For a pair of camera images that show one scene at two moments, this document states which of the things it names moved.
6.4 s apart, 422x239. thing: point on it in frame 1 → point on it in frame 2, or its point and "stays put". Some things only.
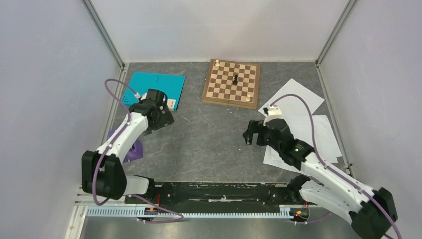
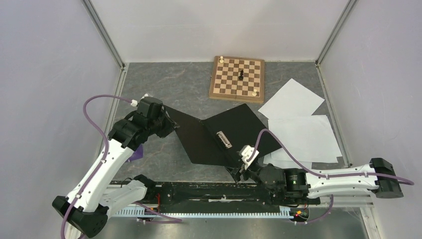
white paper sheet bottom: x=272 y=158 stays put
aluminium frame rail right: x=349 y=5 stays put
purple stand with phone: x=136 y=153 stays put
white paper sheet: x=301 y=128 stays put
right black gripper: x=253 y=125 → x=236 y=172
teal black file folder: x=141 y=82 → x=216 y=140
